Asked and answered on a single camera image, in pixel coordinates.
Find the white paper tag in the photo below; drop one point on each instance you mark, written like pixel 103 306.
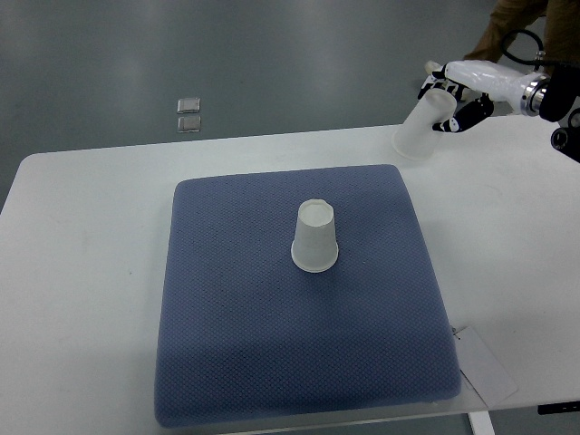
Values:
pixel 482 369

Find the blue textured cushion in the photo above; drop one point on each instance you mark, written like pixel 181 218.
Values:
pixel 244 333

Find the metal floor plate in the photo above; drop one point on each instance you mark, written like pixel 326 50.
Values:
pixel 188 124
pixel 188 105

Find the black table control panel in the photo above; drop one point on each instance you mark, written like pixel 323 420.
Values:
pixel 557 408

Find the lower metal floor plate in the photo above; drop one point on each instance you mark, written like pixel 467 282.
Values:
pixel 188 124

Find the person in brown trousers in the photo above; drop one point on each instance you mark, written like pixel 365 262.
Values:
pixel 561 37

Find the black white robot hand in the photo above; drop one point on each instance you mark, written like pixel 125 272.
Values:
pixel 481 84

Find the upper metal floor plate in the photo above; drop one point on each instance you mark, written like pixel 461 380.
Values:
pixel 188 105

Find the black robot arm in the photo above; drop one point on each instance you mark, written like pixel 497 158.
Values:
pixel 551 95

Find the white table leg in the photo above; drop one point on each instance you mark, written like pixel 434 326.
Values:
pixel 480 423

